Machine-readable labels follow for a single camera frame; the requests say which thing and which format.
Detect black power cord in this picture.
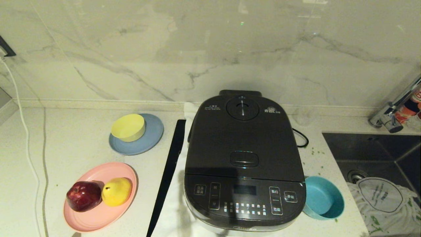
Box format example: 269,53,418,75
292,128,310,148

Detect white cable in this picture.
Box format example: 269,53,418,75
0,56,43,237

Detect pink plate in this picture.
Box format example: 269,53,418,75
63,162,138,232

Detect yellow bowl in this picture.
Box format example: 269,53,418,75
111,114,146,142

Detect teal bowl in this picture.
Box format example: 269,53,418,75
302,176,345,220

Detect steel sink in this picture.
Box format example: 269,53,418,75
322,132,421,237

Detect chrome faucet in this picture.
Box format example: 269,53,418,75
368,74,421,133

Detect yellow pear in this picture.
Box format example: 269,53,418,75
101,177,133,207

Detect blue plate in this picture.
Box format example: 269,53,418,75
109,113,164,155

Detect black flat mat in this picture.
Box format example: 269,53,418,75
146,119,186,237

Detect dark red apple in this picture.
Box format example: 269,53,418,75
66,181,102,212

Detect black rice cooker lid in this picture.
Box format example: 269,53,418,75
184,90,306,183

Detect white plastic bag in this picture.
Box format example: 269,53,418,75
347,181,421,236

